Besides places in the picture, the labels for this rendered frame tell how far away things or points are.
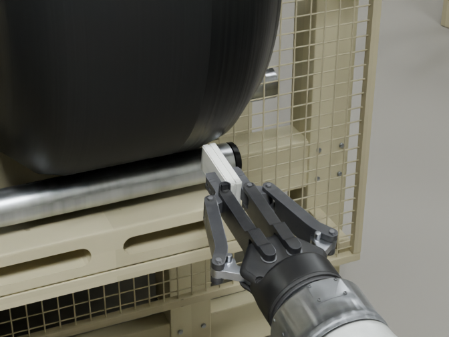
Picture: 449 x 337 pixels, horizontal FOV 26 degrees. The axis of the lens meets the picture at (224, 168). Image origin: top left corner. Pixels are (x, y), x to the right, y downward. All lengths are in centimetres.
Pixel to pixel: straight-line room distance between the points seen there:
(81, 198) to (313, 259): 41
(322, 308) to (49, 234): 48
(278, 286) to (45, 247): 41
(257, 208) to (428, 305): 161
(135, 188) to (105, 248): 8
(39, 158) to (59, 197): 8
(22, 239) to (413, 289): 154
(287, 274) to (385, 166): 226
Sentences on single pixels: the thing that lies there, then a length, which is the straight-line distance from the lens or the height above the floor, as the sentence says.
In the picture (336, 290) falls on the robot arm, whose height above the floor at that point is 102.
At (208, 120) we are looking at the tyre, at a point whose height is 102.
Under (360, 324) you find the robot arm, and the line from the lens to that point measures 78.
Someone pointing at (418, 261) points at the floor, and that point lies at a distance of 266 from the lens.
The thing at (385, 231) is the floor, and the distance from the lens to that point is 276.
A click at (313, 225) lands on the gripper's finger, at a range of 91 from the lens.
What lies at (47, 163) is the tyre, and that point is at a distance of 110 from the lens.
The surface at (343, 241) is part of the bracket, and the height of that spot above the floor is 34.
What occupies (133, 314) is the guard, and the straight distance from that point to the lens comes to 193.
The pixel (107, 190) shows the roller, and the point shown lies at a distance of 117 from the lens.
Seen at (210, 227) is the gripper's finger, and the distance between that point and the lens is 90.
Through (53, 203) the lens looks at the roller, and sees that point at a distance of 116.
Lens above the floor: 151
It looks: 30 degrees down
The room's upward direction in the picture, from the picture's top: straight up
